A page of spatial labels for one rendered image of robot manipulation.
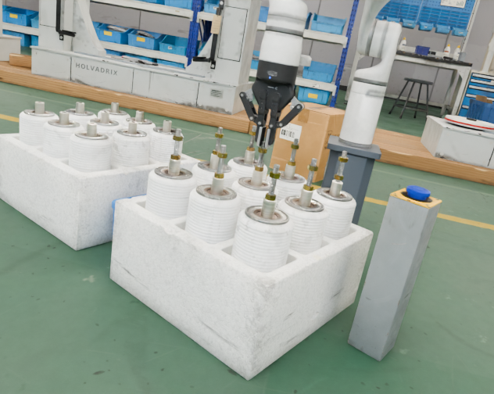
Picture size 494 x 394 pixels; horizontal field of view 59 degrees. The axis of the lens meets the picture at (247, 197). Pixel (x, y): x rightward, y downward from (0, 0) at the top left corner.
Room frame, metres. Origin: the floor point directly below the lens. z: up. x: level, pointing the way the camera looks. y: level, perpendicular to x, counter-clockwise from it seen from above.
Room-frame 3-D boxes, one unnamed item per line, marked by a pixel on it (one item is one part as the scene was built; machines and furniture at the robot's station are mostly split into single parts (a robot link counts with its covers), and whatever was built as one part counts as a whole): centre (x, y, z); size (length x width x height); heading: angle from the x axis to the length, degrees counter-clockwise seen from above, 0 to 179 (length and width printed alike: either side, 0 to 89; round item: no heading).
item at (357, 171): (1.26, -0.28, 0.15); 0.15 x 0.15 x 0.30; 80
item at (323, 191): (0.88, -0.18, 0.25); 0.08 x 0.08 x 0.01
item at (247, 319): (0.86, -0.01, 0.09); 0.39 x 0.39 x 0.18; 54
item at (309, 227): (0.79, -0.11, 0.16); 0.10 x 0.10 x 0.18
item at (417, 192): (0.74, -0.29, 0.32); 0.04 x 0.04 x 0.02
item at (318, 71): (5.61, -0.60, 0.36); 0.50 x 0.38 x 0.21; 171
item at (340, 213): (0.88, -0.18, 0.16); 0.10 x 0.10 x 0.18
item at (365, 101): (1.26, -0.28, 0.39); 0.09 x 0.09 x 0.17; 80
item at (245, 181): (0.86, -0.01, 0.25); 0.08 x 0.08 x 0.01
